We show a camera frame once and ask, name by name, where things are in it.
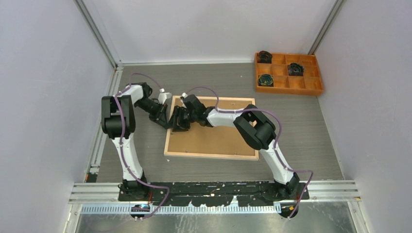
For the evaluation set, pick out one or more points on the black tape roll middle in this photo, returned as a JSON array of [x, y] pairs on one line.
[[295, 69]]

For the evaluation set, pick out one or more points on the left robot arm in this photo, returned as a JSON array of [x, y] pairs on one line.
[[118, 122]]

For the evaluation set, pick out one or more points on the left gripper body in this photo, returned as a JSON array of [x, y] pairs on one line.
[[154, 109]]

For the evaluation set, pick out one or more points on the white wooden picture frame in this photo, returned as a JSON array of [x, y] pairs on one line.
[[229, 109]]

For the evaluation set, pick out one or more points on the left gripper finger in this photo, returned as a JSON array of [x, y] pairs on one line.
[[160, 121], [163, 112]]

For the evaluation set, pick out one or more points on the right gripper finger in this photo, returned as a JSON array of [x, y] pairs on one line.
[[177, 119], [180, 128]]

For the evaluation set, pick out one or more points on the brown backing board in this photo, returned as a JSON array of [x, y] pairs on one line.
[[205, 142]]

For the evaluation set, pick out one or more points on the blue yellow tape roll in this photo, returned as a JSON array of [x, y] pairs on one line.
[[265, 80]]

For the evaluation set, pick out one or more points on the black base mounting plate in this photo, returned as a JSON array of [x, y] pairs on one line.
[[213, 194]]

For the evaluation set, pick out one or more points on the orange compartment tray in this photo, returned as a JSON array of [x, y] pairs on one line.
[[310, 84]]

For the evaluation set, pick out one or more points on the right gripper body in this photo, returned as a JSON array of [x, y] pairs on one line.
[[189, 117]]

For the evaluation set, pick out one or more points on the aluminium rail front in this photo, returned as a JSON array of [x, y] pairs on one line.
[[328, 190]]

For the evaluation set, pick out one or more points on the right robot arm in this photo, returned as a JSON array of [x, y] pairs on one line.
[[256, 129]]

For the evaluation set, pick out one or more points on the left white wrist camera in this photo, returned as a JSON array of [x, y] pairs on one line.
[[163, 96]]

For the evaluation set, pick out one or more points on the black tape roll top-left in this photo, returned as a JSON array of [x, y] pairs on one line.
[[264, 57]]

